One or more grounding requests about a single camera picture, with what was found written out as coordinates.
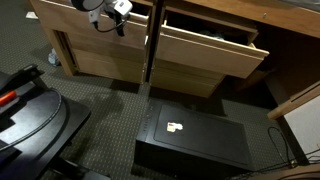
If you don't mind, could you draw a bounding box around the orange clamp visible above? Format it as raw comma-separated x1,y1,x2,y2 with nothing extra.
0,90,18,107

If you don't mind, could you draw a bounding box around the black cart cable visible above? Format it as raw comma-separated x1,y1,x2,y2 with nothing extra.
0,87,64,153

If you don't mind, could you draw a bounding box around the lower wooden drawer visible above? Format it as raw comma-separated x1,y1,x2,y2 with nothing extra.
67,32,147,85
149,58,226,99

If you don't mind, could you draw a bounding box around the wooden desk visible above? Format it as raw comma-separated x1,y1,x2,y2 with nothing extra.
266,80,320,121

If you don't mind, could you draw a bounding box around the black computer case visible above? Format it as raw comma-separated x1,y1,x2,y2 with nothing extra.
133,97,256,178

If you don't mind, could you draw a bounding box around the grey clothes pile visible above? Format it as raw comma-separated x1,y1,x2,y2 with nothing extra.
47,47,61,67

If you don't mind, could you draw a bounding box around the white paper scrap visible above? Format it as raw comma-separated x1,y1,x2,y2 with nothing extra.
25,11,40,20

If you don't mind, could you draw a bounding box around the wooden bed frame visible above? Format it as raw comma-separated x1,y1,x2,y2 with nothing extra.
29,0,320,99

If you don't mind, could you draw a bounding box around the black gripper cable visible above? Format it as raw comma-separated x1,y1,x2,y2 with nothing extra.
94,18,129,34

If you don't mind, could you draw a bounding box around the black power cable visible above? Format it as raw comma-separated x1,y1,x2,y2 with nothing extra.
239,125,320,176

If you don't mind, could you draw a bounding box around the blue cloth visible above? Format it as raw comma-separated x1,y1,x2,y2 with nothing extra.
199,29,225,40

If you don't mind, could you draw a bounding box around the black robot cart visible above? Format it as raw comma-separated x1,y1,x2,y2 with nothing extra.
0,64,93,180

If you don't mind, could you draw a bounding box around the wooden drawer with blue cloth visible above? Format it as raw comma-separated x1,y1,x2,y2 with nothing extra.
154,9,270,80

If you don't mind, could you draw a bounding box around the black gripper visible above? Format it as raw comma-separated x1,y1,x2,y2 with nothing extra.
113,8,127,37

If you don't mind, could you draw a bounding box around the white sticker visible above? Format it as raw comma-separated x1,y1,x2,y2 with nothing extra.
166,121,184,133

